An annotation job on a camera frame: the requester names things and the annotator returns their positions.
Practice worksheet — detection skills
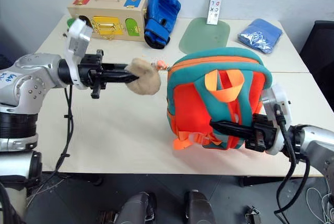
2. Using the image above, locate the blue boxing glove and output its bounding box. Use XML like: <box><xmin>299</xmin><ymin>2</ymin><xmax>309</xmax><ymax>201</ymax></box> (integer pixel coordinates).
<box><xmin>144</xmin><ymin>0</ymin><xmax>182</xmax><ymax>50</ymax></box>

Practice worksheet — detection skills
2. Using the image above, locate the wooden lock box with handle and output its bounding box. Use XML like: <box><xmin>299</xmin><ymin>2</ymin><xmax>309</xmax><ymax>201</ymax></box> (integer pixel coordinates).
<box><xmin>67</xmin><ymin>0</ymin><xmax>148</xmax><ymax>43</ymax></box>

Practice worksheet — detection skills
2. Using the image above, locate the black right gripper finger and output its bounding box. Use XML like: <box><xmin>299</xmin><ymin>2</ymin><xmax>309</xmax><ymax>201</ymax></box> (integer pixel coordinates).
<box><xmin>220</xmin><ymin>129</ymin><xmax>255</xmax><ymax>139</ymax></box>
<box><xmin>209</xmin><ymin>121</ymin><xmax>255</xmax><ymax>132</ymax></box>

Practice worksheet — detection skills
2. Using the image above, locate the white cable on floor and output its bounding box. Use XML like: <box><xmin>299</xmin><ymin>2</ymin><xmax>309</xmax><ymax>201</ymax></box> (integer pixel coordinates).
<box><xmin>305</xmin><ymin>175</ymin><xmax>334</xmax><ymax>224</ymax></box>

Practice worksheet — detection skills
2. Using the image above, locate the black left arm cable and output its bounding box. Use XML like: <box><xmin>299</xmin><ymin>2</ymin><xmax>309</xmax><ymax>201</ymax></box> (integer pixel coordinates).
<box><xmin>26</xmin><ymin>84</ymin><xmax>74</xmax><ymax>204</ymax></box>

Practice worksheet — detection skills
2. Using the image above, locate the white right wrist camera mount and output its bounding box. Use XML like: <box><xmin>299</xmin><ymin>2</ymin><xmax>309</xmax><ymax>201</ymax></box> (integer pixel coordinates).
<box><xmin>260</xmin><ymin>82</ymin><xmax>292</xmax><ymax>156</ymax></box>

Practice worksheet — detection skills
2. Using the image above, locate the blue cloth in plastic bag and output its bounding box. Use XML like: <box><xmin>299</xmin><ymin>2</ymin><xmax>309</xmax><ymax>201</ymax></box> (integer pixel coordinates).
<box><xmin>237</xmin><ymin>18</ymin><xmax>283</xmax><ymax>54</ymax></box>

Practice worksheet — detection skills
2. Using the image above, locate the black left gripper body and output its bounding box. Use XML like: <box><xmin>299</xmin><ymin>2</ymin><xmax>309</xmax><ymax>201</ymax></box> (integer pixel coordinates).
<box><xmin>77</xmin><ymin>49</ymin><xmax>108</xmax><ymax>100</ymax></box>

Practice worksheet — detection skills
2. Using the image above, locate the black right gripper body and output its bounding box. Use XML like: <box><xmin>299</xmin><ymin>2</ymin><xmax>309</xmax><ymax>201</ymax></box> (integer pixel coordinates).
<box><xmin>244</xmin><ymin>113</ymin><xmax>278</xmax><ymax>153</ymax></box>

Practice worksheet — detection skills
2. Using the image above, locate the black office chair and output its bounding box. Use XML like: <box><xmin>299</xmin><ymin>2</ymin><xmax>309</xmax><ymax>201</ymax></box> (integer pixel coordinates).
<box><xmin>299</xmin><ymin>20</ymin><xmax>334</xmax><ymax>99</ymax></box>

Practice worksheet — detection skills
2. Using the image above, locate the translucent green mat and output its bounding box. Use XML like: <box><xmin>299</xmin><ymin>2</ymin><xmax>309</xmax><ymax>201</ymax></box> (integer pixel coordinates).
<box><xmin>179</xmin><ymin>17</ymin><xmax>232</xmax><ymax>55</ymax></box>

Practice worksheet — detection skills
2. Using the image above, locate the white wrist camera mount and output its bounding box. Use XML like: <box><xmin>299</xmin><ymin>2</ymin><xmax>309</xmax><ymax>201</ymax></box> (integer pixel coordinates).
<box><xmin>260</xmin><ymin>82</ymin><xmax>292</xmax><ymax>156</ymax></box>
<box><xmin>64</xmin><ymin>18</ymin><xmax>93</xmax><ymax>90</ymax></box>

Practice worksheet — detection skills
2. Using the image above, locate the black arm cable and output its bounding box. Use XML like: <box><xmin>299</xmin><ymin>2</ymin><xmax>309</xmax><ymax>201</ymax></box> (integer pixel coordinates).
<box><xmin>26</xmin><ymin>84</ymin><xmax>74</xmax><ymax>204</ymax></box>
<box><xmin>273</xmin><ymin>102</ymin><xmax>311</xmax><ymax>224</ymax></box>

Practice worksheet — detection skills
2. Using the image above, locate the small black floor bracket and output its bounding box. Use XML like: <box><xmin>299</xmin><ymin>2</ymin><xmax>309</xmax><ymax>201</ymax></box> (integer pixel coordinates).
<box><xmin>244</xmin><ymin>205</ymin><xmax>261</xmax><ymax>224</ymax></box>

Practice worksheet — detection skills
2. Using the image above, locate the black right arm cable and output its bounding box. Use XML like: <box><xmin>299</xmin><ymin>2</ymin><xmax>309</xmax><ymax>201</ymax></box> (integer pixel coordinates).
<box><xmin>273</xmin><ymin>102</ymin><xmax>311</xmax><ymax>224</ymax></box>

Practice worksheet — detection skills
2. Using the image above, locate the dark rounded grey shape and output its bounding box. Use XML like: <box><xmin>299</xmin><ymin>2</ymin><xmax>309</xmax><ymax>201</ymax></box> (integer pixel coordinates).
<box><xmin>114</xmin><ymin>191</ymin><xmax>158</xmax><ymax>224</ymax></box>
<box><xmin>184</xmin><ymin>189</ymin><xmax>217</xmax><ymax>224</ymax></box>

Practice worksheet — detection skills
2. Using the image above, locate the beige fuzzy plush piece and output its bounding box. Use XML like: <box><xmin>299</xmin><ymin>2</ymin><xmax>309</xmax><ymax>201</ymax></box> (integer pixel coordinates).
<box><xmin>125</xmin><ymin>57</ymin><xmax>161</xmax><ymax>96</ymax></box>

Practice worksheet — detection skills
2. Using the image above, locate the orange and teal backpack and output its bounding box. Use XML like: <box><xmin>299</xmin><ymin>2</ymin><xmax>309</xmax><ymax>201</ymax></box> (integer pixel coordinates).
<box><xmin>156</xmin><ymin>46</ymin><xmax>273</xmax><ymax>151</ymax></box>

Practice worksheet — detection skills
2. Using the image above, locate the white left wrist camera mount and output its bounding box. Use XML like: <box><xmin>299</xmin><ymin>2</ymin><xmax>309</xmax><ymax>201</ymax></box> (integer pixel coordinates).
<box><xmin>64</xmin><ymin>18</ymin><xmax>93</xmax><ymax>90</ymax></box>

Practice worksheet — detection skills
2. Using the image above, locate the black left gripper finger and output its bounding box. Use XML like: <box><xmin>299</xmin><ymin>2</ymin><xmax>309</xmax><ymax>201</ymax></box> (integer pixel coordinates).
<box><xmin>99</xmin><ymin>70</ymin><xmax>139</xmax><ymax>84</ymax></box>
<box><xmin>102</xmin><ymin>63</ymin><xmax>129</xmax><ymax>73</ymax></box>

